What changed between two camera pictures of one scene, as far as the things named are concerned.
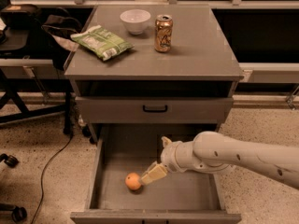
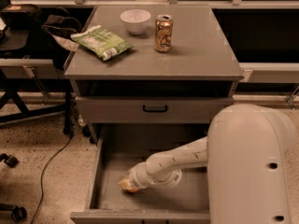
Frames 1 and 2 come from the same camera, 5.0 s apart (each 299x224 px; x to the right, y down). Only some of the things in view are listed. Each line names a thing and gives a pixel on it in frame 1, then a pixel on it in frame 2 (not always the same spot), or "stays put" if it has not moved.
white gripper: x=168 y=158 → x=135 y=180
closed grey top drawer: x=151 y=109 stays put
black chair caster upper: x=9 y=160 stays put
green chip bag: x=101 y=41 stays put
